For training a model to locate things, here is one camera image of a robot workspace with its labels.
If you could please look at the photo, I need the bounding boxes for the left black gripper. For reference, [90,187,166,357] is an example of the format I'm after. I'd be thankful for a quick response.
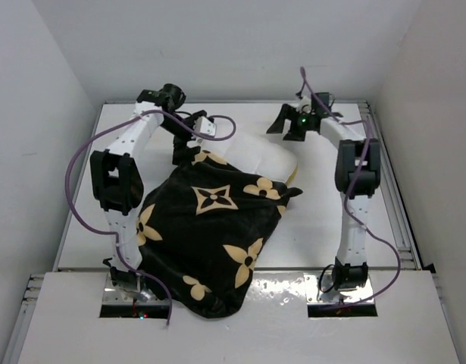
[160,111,205,161]

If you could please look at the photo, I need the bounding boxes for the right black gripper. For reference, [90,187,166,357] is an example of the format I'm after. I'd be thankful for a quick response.
[267,104,312,142]

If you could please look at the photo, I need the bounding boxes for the cream yellow pillow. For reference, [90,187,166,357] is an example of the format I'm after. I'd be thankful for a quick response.
[199,131,298,185]

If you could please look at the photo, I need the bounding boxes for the black floral pillowcase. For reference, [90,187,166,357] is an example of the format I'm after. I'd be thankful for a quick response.
[136,147,301,319]

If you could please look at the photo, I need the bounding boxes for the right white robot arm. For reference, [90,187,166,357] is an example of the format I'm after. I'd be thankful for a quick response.
[267,91,381,293]

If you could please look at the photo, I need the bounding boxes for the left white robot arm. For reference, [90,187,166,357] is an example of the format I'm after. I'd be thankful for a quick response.
[89,83,207,291]

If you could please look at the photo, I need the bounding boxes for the white front cover board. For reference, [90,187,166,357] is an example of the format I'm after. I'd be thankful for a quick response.
[19,271,458,363]

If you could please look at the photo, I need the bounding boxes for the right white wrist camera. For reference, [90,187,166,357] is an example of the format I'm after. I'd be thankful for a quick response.
[296,96,314,115]

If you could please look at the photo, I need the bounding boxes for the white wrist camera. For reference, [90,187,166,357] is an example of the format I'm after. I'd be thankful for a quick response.
[296,96,314,115]
[194,116,217,138]

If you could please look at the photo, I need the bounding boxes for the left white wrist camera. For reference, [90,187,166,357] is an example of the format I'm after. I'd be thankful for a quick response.
[194,116,217,138]

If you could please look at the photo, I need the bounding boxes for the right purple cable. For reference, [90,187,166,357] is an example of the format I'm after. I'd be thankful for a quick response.
[296,66,403,308]

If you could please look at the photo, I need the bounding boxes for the purple cable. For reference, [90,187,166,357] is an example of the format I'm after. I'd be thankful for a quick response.
[64,109,237,327]
[296,66,403,308]

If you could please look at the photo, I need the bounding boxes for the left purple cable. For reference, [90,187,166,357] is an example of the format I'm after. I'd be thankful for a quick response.
[64,109,237,327]

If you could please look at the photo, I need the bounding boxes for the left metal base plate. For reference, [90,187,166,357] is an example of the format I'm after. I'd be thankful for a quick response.
[102,275,169,306]

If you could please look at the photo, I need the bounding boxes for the metal base plate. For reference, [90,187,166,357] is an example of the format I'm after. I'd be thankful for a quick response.
[304,271,375,306]
[102,275,169,306]

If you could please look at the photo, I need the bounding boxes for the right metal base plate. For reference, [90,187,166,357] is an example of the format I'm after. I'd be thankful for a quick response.
[304,271,375,306]

